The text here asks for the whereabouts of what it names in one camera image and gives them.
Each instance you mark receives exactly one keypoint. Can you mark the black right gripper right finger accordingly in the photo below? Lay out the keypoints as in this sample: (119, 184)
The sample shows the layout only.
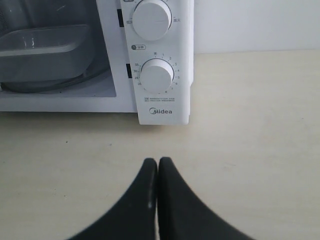
(181, 213)

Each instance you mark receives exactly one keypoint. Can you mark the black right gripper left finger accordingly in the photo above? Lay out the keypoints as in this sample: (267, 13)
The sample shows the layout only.
(133, 216)

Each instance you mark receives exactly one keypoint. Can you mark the white lidded plastic container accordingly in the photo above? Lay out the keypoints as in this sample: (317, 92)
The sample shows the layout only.
(46, 53)

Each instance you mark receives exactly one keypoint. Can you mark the white Midea microwave body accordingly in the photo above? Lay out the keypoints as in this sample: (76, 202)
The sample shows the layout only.
(111, 84)

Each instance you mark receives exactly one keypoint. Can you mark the white lower timer knob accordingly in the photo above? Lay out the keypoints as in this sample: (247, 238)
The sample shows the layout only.
(156, 76)

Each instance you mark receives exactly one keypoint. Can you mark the white upper power knob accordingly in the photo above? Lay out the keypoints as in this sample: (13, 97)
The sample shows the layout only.
(152, 19)

